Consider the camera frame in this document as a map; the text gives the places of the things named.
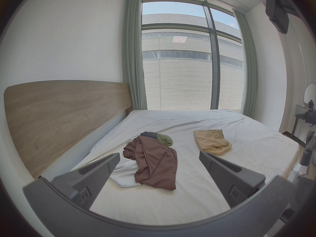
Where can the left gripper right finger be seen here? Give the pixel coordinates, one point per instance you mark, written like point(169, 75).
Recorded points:
point(223, 181)

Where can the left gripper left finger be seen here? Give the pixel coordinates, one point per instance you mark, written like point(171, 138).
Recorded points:
point(95, 181)

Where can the tan shorts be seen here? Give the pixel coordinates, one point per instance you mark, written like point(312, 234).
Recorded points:
point(212, 142)

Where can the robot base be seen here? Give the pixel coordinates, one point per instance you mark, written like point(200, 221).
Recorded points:
point(301, 191)

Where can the bed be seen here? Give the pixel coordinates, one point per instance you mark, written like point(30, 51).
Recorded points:
point(197, 122)

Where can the pale grey garment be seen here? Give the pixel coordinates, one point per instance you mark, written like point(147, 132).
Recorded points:
point(126, 175)

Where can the brown garment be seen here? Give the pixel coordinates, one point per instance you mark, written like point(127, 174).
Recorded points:
point(155, 164)

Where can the black garment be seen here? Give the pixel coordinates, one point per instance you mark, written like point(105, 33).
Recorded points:
point(148, 135)

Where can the green garment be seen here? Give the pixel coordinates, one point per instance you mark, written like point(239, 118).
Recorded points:
point(165, 139)

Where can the grey dressing table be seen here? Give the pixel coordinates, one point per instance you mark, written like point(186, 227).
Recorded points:
point(300, 110)

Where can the grey-green curtain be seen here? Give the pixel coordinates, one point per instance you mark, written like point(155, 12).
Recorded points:
point(246, 70)
point(134, 58)

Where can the window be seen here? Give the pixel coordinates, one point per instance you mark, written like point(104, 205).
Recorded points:
point(213, 58)

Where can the round mirror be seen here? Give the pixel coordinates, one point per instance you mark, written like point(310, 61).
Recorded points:
point(311, 92)

